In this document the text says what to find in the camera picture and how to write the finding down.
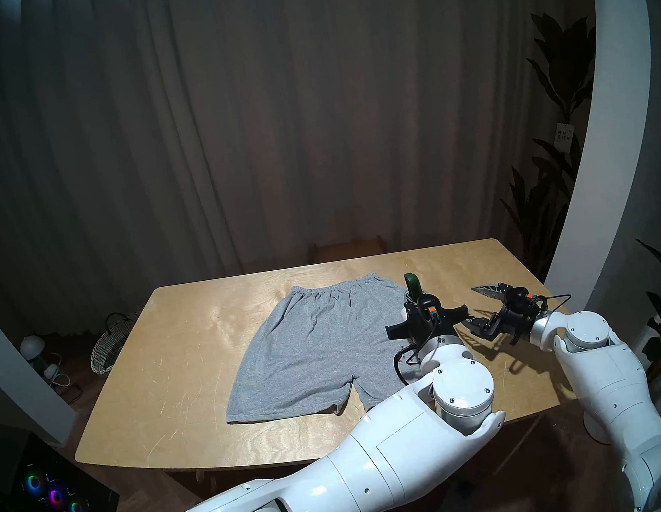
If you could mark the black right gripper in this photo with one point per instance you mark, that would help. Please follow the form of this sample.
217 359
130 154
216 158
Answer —
514 324

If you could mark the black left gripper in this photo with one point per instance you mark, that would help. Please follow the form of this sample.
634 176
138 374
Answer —
399 330

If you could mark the grey shorts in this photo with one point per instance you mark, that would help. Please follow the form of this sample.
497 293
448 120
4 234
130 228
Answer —
307 353

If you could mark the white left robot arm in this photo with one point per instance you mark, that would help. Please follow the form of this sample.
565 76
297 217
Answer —
394 445

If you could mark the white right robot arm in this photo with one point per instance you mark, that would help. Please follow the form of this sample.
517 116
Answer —
610 378

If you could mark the white paper tag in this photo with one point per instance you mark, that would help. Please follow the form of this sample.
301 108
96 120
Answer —
564 133

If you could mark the grey curtain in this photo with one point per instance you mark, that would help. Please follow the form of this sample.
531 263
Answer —
239 125

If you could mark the tall dark leafy plant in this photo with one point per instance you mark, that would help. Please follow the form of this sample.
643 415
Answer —
568 60

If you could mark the woven basket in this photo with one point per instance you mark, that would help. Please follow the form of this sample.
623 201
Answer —
109 350

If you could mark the small white round object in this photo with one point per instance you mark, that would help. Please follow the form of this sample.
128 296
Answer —
50 371

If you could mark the white mushroom lamp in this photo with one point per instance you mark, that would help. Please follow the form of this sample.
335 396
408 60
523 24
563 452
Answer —
31 345

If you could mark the computer case with rgb fans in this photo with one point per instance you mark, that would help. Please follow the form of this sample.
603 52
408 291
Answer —
53 499

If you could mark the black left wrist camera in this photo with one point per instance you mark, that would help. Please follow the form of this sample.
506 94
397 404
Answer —
431 312

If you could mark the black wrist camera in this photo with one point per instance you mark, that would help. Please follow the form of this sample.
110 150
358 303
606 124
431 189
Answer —
431 312
520 296

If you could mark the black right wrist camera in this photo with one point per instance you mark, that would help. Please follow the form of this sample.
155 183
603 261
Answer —
520 296

